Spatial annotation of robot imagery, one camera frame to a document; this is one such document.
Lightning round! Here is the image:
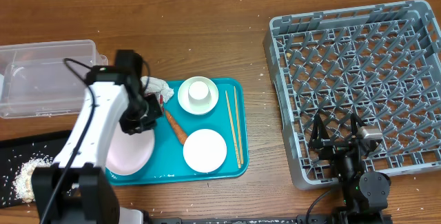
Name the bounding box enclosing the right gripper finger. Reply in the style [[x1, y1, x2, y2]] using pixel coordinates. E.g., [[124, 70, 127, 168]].
[[350, 112, 366, 135], [311, 114, 330, 141]]

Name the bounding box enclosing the orange carrot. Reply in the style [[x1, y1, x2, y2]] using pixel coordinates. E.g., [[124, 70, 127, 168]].
[[165, 110, 188, 145]]

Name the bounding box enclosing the left wooden chopstick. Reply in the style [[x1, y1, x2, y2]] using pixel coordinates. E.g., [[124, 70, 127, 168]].
[[225, 90, 242, 169]]

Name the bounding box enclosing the white saucer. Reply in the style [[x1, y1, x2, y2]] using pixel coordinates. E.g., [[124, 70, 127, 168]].
[[178, 77, 219, 115]]

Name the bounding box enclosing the wooden chopstick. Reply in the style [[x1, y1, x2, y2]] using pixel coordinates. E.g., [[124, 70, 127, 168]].
[[225, 90, 242, 169], [234, 86, 244, 166]]

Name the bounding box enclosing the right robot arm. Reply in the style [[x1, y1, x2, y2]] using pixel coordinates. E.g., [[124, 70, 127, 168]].
[[305, 113, 392, 223]]

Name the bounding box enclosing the white tissue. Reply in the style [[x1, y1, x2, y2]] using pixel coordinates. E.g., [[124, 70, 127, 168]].
[[141, 76, 174, 103]]

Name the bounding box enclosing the small white plate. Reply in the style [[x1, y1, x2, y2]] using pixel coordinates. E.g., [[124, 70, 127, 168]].
[[183, 129, 227, 173]]

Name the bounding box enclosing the rice and peanut pile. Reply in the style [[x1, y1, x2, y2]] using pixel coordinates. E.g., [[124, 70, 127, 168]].
[[13, 158, 51, 203]]

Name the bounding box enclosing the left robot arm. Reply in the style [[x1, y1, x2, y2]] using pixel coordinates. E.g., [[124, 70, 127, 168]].
[[31, 50, 163, 223]]

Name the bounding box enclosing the grey dishwasher rack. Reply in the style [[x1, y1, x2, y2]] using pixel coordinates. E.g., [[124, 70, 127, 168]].
[[263, 0, 440, 190]]

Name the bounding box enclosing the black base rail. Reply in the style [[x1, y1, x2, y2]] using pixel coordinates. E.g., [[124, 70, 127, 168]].
[[149, 214, 393, 224]]

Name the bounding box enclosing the clear plastic bin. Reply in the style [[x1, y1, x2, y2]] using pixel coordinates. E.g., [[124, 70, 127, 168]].
[[1, 40, 108, 119]]

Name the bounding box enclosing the black tray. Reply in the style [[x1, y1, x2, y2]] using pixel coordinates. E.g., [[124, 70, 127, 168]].
[[1, 130, 71, 208]]

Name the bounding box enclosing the right wooden chopstick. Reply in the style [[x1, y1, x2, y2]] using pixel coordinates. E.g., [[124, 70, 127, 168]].
[[234, 86, 244, 166]]

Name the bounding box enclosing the white cup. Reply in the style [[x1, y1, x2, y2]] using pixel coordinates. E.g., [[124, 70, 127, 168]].
[[188, 81, 209, 102]]

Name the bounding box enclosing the large white plate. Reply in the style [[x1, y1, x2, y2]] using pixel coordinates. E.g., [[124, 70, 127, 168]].
[[105, 125, 155, 176]]

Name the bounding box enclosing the teal plastic tray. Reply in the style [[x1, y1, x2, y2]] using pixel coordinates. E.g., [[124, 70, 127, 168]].
[[106, 78, 249, 186]]

